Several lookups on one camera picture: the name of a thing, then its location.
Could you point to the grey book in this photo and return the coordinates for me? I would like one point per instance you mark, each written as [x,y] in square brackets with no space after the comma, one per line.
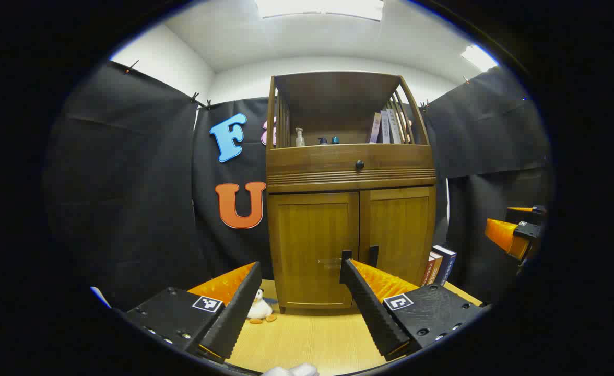
[385,128]

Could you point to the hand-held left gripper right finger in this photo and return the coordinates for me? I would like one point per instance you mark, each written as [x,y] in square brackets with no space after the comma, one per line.
[372,313]

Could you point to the white book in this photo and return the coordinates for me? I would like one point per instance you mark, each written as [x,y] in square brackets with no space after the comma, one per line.
[394,128]

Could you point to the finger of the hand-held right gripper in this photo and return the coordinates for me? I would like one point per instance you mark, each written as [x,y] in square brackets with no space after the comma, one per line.
[503,235]
[534,215]

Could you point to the clear pump bottle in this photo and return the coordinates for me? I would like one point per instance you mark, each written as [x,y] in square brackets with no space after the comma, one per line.
[299,138]

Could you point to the wooden cabinet drawer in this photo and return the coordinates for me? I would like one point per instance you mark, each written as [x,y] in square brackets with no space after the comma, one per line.
[312,156]

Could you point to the dark blue book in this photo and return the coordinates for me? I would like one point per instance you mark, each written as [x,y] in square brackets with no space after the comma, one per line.
[447,263]

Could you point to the red book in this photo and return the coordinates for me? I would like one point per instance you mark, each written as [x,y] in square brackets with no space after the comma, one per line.
[427,274]

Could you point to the penguin plush toy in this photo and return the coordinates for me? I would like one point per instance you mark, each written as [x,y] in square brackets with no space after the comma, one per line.
[259,309]

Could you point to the wooden cabinet door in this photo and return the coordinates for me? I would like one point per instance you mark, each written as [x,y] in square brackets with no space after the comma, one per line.
[307,235]
[401,224]

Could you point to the brown book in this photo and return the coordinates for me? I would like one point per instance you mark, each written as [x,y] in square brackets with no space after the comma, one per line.
[435,266]

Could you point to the wooden double-door shoe cabinet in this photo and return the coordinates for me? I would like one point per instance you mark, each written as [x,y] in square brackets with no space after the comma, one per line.
[338,94]

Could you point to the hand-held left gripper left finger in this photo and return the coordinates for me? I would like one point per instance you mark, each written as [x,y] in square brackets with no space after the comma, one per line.
[234,318]

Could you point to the black backdrop cloth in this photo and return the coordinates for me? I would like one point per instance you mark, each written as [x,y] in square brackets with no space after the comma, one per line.
[129,183]

